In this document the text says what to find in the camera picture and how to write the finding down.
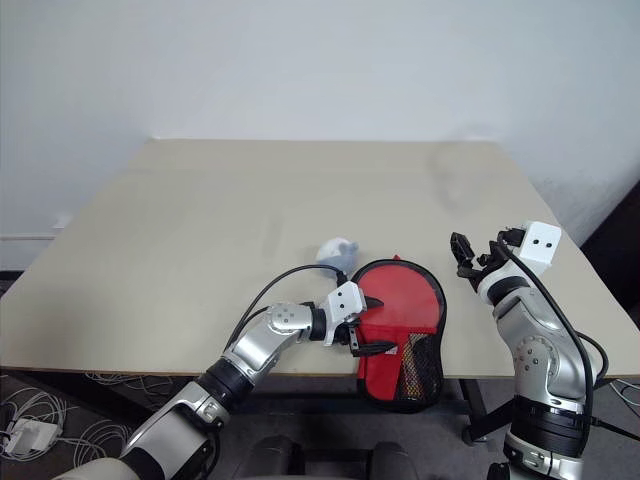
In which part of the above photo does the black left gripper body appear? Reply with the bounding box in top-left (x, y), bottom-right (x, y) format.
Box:
top-left (332, 311), bottom-right (364, 354)

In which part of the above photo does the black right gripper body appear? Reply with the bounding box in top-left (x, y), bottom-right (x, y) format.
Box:
top-left (474, 227), bottom-right (524, 275)

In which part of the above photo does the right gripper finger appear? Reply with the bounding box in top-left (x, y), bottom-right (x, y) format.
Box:
top-left (455, 259), bottom-right (483, 292)
top-left (450, 230), bottom-right (476, 265)

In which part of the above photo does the red black mesh paddle case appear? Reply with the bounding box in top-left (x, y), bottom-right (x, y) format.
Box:
top-left (351, 254), bottom-right (448, 414)

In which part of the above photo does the white grey crumpled soft object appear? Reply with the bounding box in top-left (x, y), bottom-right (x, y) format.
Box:
top-left (316, 238), bottom-right (360, 275)

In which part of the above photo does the dark rounded shape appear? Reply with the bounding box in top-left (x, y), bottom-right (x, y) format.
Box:
top-left (248, 433), bottom-right (307, 480)

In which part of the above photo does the beige rounded robot shell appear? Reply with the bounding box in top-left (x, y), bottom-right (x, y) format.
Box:
top-left (49, 455), bottom-right (144, 480)

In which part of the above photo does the white power adapter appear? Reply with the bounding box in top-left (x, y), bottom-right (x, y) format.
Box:
top-left (6, 418), bottom-right (61, 457)

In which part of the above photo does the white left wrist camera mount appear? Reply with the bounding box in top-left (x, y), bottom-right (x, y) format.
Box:
top-left (322, 280), bottom-right (369, 349)

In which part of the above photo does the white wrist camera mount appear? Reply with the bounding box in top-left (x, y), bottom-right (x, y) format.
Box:
top-left (322, 280), bottom-right (369, 349)
top-left (477, 219), bottom-right (562, 302)

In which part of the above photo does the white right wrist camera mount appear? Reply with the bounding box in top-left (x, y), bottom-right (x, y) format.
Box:
top-left (477, 219), bottom-right (562, 302)

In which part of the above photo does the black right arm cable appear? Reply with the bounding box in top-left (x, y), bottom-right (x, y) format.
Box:
top-left (497, 227), bottom-right (640, 444)

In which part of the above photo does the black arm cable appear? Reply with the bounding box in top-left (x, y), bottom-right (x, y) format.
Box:
top-left (497, 227), bottom-right (640, 444)
top-left (223, 263), bottom-right (351, 354)

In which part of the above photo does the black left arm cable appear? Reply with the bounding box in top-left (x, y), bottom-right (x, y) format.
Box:
top-left (223, 263), bottom-right (351, 354)

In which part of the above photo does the black table frame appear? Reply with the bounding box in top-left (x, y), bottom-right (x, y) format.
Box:
top-left (0, 368), bottom-right (496, 447)

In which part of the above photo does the white thin floor cable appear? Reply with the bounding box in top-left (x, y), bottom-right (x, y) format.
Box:
top-left (606, 377), bottom-right (640, 402)

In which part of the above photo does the white floor cable bundle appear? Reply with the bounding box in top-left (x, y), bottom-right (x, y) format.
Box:
top-left (0, 369), bottom-right (177, 472)

